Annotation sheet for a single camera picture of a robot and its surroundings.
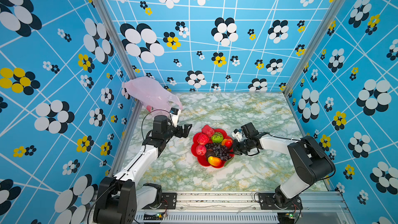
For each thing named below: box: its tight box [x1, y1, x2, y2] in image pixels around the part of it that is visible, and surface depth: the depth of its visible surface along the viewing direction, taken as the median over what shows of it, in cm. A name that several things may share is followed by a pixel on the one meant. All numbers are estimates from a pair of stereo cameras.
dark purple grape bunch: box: [205, 143, 232, 162], surface depth 88 cm
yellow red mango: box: [207, 156, 222, 167], surface depth 81 cm
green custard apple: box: [211, 132, 224, 144], surface depth 91 cm
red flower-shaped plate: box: [190, 124, 235, 168], surface depth 88 cm
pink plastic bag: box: [121, 76, 183, 116], surface depth 100 cm
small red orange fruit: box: [221, 138, 233, 149], surface depth 88 cm
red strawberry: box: [196, 133, 210, 146], surface depth 90 cm
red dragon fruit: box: [201, 124, 216, 138], surface depth 90 cm
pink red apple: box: [195, 144, 207, 157], surface depth 86 cm
